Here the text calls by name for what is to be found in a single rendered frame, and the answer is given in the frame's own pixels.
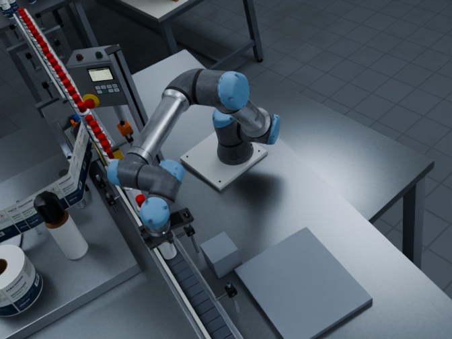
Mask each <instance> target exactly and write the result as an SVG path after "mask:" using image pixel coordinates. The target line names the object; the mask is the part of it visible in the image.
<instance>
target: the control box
mask: <svg viewBox="0 0 452 339"><path fill-rule="evenodd" d="M110 46H111V45H110ZM107 47H109V46H101V47H95V48H84V49H79V50H74V51H73V53H72V55H71V56H70V58H69V60H68V62H67V64H66V67H67V69H68V71H69V73H70V75H71V77H72V80H73V82H74V84H75V86H76V88H77V90H78V92H79V94H80V96H81V98H82V100H83V103H84V101H86V100H88V99H93V100H94V102H95V107H94V108H102V107H108V106H121V105H128V101H127V99H126V96H125V94H124V92H123V90H122V87H121V84H120V82H119V80H118V78H117V75H116V72H115V70H114V68H113V66H112V63H111V61H110V59H109V58H108V57H107V56H106V53H105V51H104V49H105V48H107ZM97 51H100V52H101V53H102V54H103V56H104V57H103V59H101V60H97V59H96V56H95V53H96V52H97ZM79 53H80V54H82V56H83V57H84V61H82V62H80V63H78V62H77V59H76V54H79ZM105 66H110V69H111V71H112V74H113V76H114V78H115V80H110V81H99V82H92V80H91V78H90V76H89V74H88V72H87V69H88V68H94V67H105ZM109 83H118V86H119V88H120V90H121V92H118V93H107V94H100V95H98V94H97V93H96V91H95V88H94V85H103V84H109Z"/></svg>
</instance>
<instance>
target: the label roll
mask: <svg viewBox="0 0 452 339"><path fill-rule="evenodd" d="M42 285H43V281H42V276H41V275H40V273H39V272H38V271H37V269H36V268H35V267H34V265H33V264H32V263H31V261H30V260H29V259H28V257H27V256H26V255H25V254H24V252H23V251H22V250H21V249H20V248H19V247H17V246H15V245H2V246H0V316H3V317H7V316H13V315H16V314H19V313H21V312H23V311H24V310H26V309H27V308H29V306H31V305H32V304H33V303H34V302H35V300H37V298H38V296H39V294H40V292H41V290H42Z"/></svg>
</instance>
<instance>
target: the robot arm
mask: <svg viewBox="0 0 452 339"><path fill-rule="evenodd" d="M249 94H250V87H249V85H248V80H247V78H246V77H245V75H243V74H241V73H237V72H235V71H218V70H212V69H200V68H196V69H191V70H188V71H185V72H184V73H182V74H180V75H178V76H177V77H176V78H175V79H174V80H173V81H171V82H170V83H169V85H168V86H167V87H166V88H165V90H164V91H163V93H162V95H161V98H162V101H161V102H160V103H159V105H158V107H157V108H156V109H155V111H154V113H153V114H152V116H151V117H150V119H149V120H148V122H147V123H146V125H145V126H144V128H143V129H142V131H141V132H140V134H139V136H138V137H137V139H136V140H135V142H134V143H133V145H132V146H131V148H130V149H129V150H128V153H127V154H126V155H125V157H124V159H115V160H113V161H111V162H110V164H109V166H108V169H107V177H108V180H109V182H110V183H111V184H114V185H117V186H121V187H123V188H124V187H126V188H132V189H136V190H142V191H145V192H148V196H147V199H146V201H145V202H144V203H143V204H142V205H141V209H140V217H141V220H142V222H143V225H141V226H140V227H138V228H139V231H140V232H141V236H142V237H143V240H144V241H145V244H146V245H147V247H149V249H150V251H151V250H153V249H155V248H156V247H157V246H160V245H161V244H162V243H164V242H168V243H170V244H172V243H174V239H173V233H172V230H174V229H177V228H179V227H182V226H184V225H187V224H189V223H191V222H193V220H194V217H193V216H192V214H191V212H190V211H189V209H188V208H184V209H181V210H178V211H175V212H172V213H171V211H172V209H173V206H174V203H175V200H176V196H177V195H178V191H179V189H180V186H181V184H182V180H183V177H184V173H185V169H184V167H183V166H182V165H181V164H179V163H178V162H176V161H172V160H170V159H163V160H161V162H160V164H159V165H158V166H159V167H157V166H153V165H151V163H152V161H153V160H154V159H155V156H156V155H157V153H158V152H159V150H160V149H161V147H162V145H163V144H164V142H165V140H166V139H167V137H168V135H169V134H170V132H171V131H172V129H173V127H174V126H175V124H176V123H177V121H178V119H179V117H180V116H181V114H182V113H183V112H186V111H187V110H188V109H189V107H190V106H191V105H201V106H210V107H214V108H216V110H215V111H214V112H213V117H212V118H213V126H214V128H215V132H216V135H217V139H218V147H217V155H218V158H219V160H220V161H221V162H222V163H224V164H226V165H239V164H242V163H245V162H246V161H247V160H249V159H250V158H251V156H252V155H253V153H254V147H253V144H252V142H254V143H262V144H266V145H273V144H275V143H276V140H277V138H278V134H279V130H280V117H279V116H278V115H275V114H269V113H267V111H265V110H264V109H262V108H258V107H257V106H256V105H255V104H254V103H253V102H252V101H251V100H250V99H249Z"/></svg>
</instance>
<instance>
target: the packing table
mask: <svg viewBox="0 0 452 339"><path fill-rule="evenodd" d="M93 1H95V2H97V3H99V4H100V5H103V6H104V7H107V8H108V9H111V10H112V11H115V12H116V13H118V14H120V15H122V16H124V17H126V18H128V19H130V20H132V21H133V22H135V23H137V24H139V25H141V26H143V27H145V28H147V29H149V30H151V31H152V32H155V33H156V34H159V35H160V36H163V38H164V40H165V44H166V46H167V50H168V52H169V56H172V55H174V54H176V53H178V52H179V51H178V47H177V44H178V45H180V46H182V47H184V48H185V49H187V50H189V51H191V52H193V53H195V54H197V55H199V56H201V57H202V58H204V59H206V60H208V61H210V62H212V63H214V65H213V66H211V67H209V68H208V69H212V70H219V69H220V68H222V67H224V66H225V65H226V64H228V63H229V62H231V61H232V60H233V59H235V58H237V57H238V56H239V55H241V54H243V53H244V52H245V51H247V50H249V49H250V48H251V47H252V48H253V51H254V57H255V58H257V62H258V63H261V62H262V61H263V59H262V57H263V56H264V55H263V51H262V45H261V40H260V34H259V30H258V24H257V19H256V13H255V9H254V3H253V0H243V5H244V9H245V13H246V19H247V22H248V28H249V32H250V38H251V40H250V41H249V42H247V43H245V44H244V45H243V46H241V47H239V48H238V49H237V50H235V51H233V52H232V53H231V54H229V55H227V56H226V57H225V58H223V59H219V58H217V57H215V56H213V55H211V54H209V53H207V52H205V51H203V50H201V49H199V48H197V47H195V46H193V45H191V44H189V43H187V42H185V41H183V40H181V39H179V38H177V37H175V36H174V34H173V32H172V28H171V26H170V21H172V20H173V19H175V18H176V17H178V16H179V15H182V14H183V13H185V12H186V11H188V10H189V9H191V8H193V7H194V6H196V5H198V4H199V3H201V2H203V1H204V0H179V1H177V2H175V1H171V0H114V1H116V2H118V3H120V4H122V5H124V6H126V7H128V8H130V9H132V10H134V11H137V12H139V13H141V14H143V15H145V16H147V17H149V18H151V19H153V20H155V21H157V22H159V26H160V28H158V27H156V26H154V25H152V24H150V23H148V22H146V21H144V20H142V19H140V18H138V17H136V16H134V15H132V14H130V13H128V12H126V11H124V10H122V9H120V8H119V7H117V6H115V5H113V4H111V3H109V2H107V1H104V0H93ZM62 7H64V6H62ZM62 7H60V8H58V9H56V10H54V11H51V14H52V16H53V18H54V20H55V22H56V24H58V25H59V26H60V27H61V28H62V27H63V26H64V25H63V24H62V23H63V21H62V19H61V17H60V15H59V13H58V10H59V9H61V8H62Z"/></svg>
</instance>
